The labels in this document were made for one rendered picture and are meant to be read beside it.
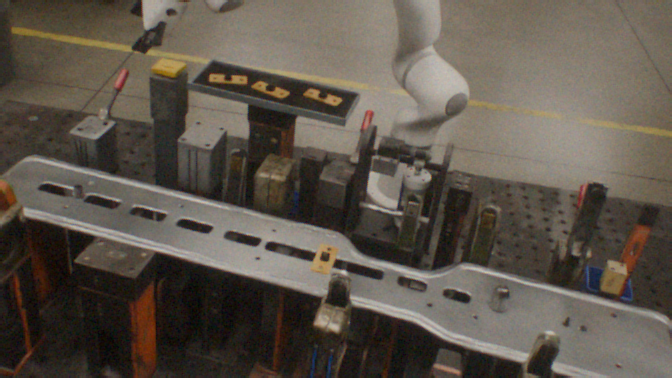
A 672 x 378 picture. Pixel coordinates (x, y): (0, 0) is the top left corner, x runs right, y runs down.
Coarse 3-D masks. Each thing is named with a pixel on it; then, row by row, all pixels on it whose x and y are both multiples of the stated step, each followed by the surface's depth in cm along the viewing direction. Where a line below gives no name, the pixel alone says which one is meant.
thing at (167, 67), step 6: (162, 60) 170; (168, 60) 170; (156, 66) 167; (162, 66) 168; (168, 66) 168; (174, 66) 168; (180, 66) 169; (156, 72) 167; (162, 72) 166; (168, 72) 166; (174, 72) 166; (180, 72) 168
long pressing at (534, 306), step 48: (96, 192) 152; (144, 192) 154; (144, 240) 141; (192, 240) 142; (288, 240) 146; (336, 240) 148; (288, 288) 136; (384, 288) 137; (432, 288) 139; (480, 288) 140; (528, 288) 142; (480, 336) 130; (528, 336) 131; (576, 336) 133; (624, 336) 134
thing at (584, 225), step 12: (588, 180) 138; (588, 192) 137; (600, 192) 133; (588, 204) 139; (600, 204) 137; (576, 216) 141; (588, 216) 139; (576, 228) 140; (588, 228) 140; (576, 240) 142; (588, 240) 140
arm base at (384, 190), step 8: (400, 168) 192; (376, 176) 206; (384, 176) 197; (400, 176) 193; (368, 184) 202; (376, 184) 203; (384, 184) 198; (392, 184) 196; (400, 184) 195; (368, 192) 199; (376, 192) 200; (384, 192) 199; (392, 192) 197; (376, 200) 197; (384, 200) 198; (392, 200) 198; (392, 208) 196
